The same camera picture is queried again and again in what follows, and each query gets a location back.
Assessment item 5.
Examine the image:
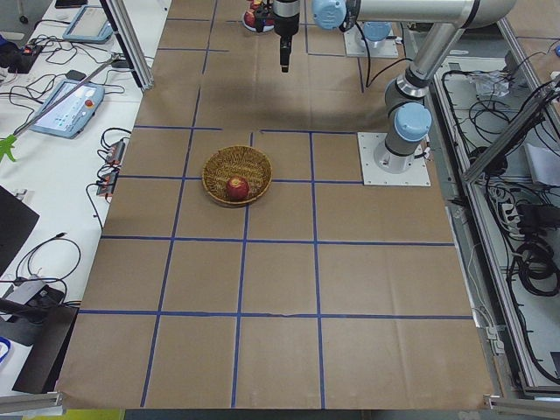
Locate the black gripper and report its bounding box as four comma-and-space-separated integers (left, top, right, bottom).
273, 0, 300, 73
255, 1, 268, 32

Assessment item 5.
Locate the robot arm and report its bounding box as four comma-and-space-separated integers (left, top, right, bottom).
311, 0, 515, 174
242, 1, 396, 48

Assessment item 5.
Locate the red apple plate back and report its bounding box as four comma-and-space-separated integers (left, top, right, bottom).
243, 10, 256, 27

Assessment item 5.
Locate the silver metal plate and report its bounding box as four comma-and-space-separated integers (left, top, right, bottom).
241, 21, 274, 32

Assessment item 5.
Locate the woven wicker basket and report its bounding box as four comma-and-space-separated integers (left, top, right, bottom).
202, 145, 272, 207

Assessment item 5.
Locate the dark red basket apple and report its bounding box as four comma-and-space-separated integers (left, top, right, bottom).
226, 176, 250, 201

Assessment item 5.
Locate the teach pendant far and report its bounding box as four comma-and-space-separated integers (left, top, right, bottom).
62, 5, 113, 44

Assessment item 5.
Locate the teach pendant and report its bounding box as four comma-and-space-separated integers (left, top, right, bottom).
62, 5, 113, 44
31, 82, 105, 138

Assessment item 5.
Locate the teach pendant near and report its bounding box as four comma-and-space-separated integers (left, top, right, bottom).
31, 82, 105, 138

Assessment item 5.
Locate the green grabber stick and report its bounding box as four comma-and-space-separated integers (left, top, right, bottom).
0, 52, 128, 164

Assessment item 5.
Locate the black laptop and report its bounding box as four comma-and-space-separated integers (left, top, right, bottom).
0, 187, 39, 274

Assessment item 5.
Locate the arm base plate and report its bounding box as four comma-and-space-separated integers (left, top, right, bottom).
344, 21, 398, 59
357, 132, 431, 187

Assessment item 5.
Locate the aluminium frame post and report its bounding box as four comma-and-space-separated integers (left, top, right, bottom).
100, 0, 154, 92

